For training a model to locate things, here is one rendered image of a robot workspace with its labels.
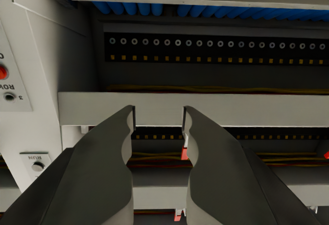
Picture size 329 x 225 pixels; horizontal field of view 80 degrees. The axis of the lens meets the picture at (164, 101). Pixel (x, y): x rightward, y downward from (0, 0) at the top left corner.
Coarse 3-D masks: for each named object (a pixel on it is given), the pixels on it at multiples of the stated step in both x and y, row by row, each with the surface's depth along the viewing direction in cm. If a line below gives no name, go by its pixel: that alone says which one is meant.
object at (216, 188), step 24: (192, 120) 11; (192, 144) 10; (216, 144) 9; (240, 144) 9; (192, 168) 8; (216, 168) 8; (240, 168) 8; (192, 192) 7; (216, 192) 7; (240, 192) 7; (192, 216) 7; (216, 216) 6; (240, 216) 6; (264, 216) 6
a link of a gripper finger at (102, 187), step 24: (120, 120) 11; (96, 144) 9; (120, 144) 9; (72, 168) 8; (96, 168) 8; (120, 168) 8; (72, 192) 7; (96, 192) 7; (120, 192) 7; (48, 216) 6; (72, 216) 6; (96, 216) 6; (120, 216) 6
